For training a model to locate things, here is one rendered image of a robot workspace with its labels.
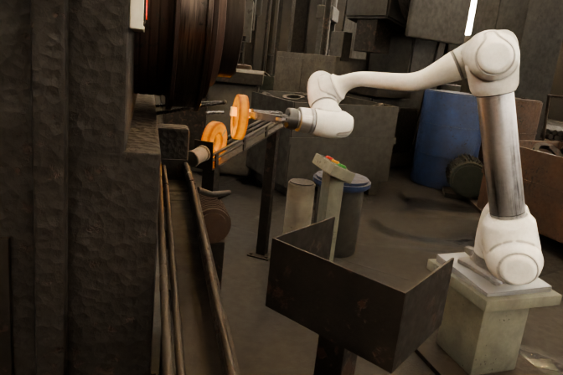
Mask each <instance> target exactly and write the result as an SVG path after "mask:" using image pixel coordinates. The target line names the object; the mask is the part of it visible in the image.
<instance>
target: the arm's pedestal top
mask: <svg viewBox="0 0 563 375"><path fill-rule="evenodd" d="M440 266H441V264H439V263H438V262H437V261H436V259H429V260H428V262H427V269H429V271H431V272H432V271H434V270H435V269H437V268H438V267H440ZM449 285H450V286H451V287H452V288H453V289H454V290H456V291H457V292H459V293H460V294H461V295H463V296H464V297H466V298H467V299H468V300H470V301H471V302H472V303H473V304H474V305H475V306H477V307H478V308H480V309H481V310H482V311H484V312H490V311H506V310H516V309H525V308H535V307H544V306H559V305H560V301H561V297H562V295H561V294H559V293H557V292H556V291H554V290H552V289H551V291H550V292H542V293H532V294H521V295H501V296H490V297H486V296H485V295H483V294H482V293H480V292H479V291H478V290H476V289H474V288H473V287H472V286H470V285H469V284H468V283H467V282H465V281H464V280H462V279H461V278H459V277H458V276H456V275H455V274H453V273H452V274H451V279H450V283H449Z"/></svg>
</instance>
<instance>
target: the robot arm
mask: <svg viewBox="0 0 563 375"><path fill-rule="evenodd" d="M519 57H520V52H519V42H518V40H517V38H516V36H515V34H514V33H513V32H511V31H509V30H506V29H503V30H486V31H482V32H480V33H477V34H476V35H474V36H473V37H472V38H471V39H470V40H468V41H467V42H466V43H465V44H462V45H461V46H459V47H457V48H456V49H454V50H453V51H451V52H449V53H447V54H446V55H444V56H443V57H441V58H440V59H439V60H437V61H436V62H434V63H433V64H431V65H429V66H428V67H426V68H424V69H422V70H420V71H417V72H414V73H409V74H398V73H383V72H367V71H360V72H353V73H349V74H344V75H340V76H338V75H335V74H330V73H328V72H325V71H317V72H315V73H313V74H312V75H311V76H310V78H309V80H308V82H307V98H308V103H309V105H310V107H311V108H304V107H299V108H298V109H295V108H287V109H286V112H285V114H283V112H281V111H278V110H277V111H273V110H254V109H249V119H250V118H253V119H257V120H263V121H271V122H276V123H279V124H281V123H282V122H284V127H285V128H286V129H291V130H295V131H297V132H302V133H307V134H313V135H316V136H320V137H326V138H342V137H346V136H348V135H349V134H350V133H351V132H352V130H353V128H354V118H353V117H352V116H351V115H350V114H349V113H347V112H345V111H342V110H341V108H340V107H339V106H338V104H339V102H340V101H341V100H343V99H344V97H345V95H346V93H347V92H348V91H349V90H351V89H353V88H355V87H360V86H364V87H372V88H378V89H385V90H397V91H418V90H426V89H430V88H432V87H436V86H438V85H444V84H447V83H451V82H455V81H459V80H464V79H466V78H467V81H468V85H469V89H470V91H471V93H472V94H473V95H474V96H477V103H478V118H479V125H480V133H481V140H482V148H483V162H484V170H485V177H486V184H487V192H488V203H487V204H486V206H485V207H484V209H483V211H482V213H481V216H480V219H479V222H478V228H477V232H476V238H475V245H474V247H471V246H466V247H464V252H465V253H466V254H468V255H469V256H468V257H460V258H458V260H457V262H458V263H459V264H461V265H464V266H466V267H468V268H469V269H470V270H472V271H474V272H475V273H477V274H479V275H481V276H482V277H483V278H485V279H486V280H488V281H489V282H490V283H491V284H493V285H497V286H500V285H502V284H504V283H505V284H507V285H527V284H530V283H532V282H533V281H534V280H536V279H537V278H538V276H539V275H540V273H541V271H542V269H543V265H544V258H543V254H542V253H541V246H540V238H539V234H538V229H537V223H536V220H535V218H534V217H533V216H532V215H531V214H530V211H529V208H528V206H527V205H526V204H525V203H524V187H523V178H522V169H521V161H520V152H519V135H518V127H517V117H516V109H515V100H514V91H515V90H516V89H517V87H518V85H519V63H520V58H519Z"/></svg>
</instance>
